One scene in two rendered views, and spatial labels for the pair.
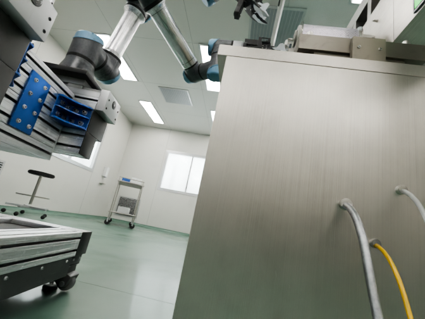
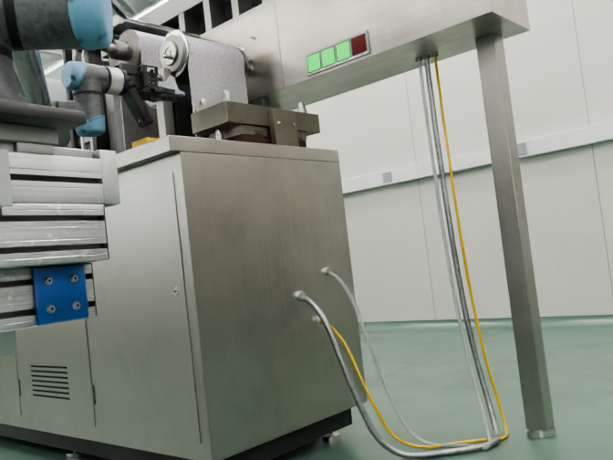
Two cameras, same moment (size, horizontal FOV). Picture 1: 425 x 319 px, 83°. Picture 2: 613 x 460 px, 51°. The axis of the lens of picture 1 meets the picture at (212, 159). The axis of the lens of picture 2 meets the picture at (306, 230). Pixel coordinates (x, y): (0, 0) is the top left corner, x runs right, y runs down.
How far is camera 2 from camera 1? 1.26 m
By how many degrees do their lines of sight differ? 56
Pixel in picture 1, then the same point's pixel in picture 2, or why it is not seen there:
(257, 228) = (251, 342)
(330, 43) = (253, 114)
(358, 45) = (278, 122)
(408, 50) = (307, 121)
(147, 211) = not seen: outside the picture
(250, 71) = (208, 171)
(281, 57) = (231, 149)
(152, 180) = not seen: outside the picture
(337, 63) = (274, 152)
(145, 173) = not seen: outside the picture
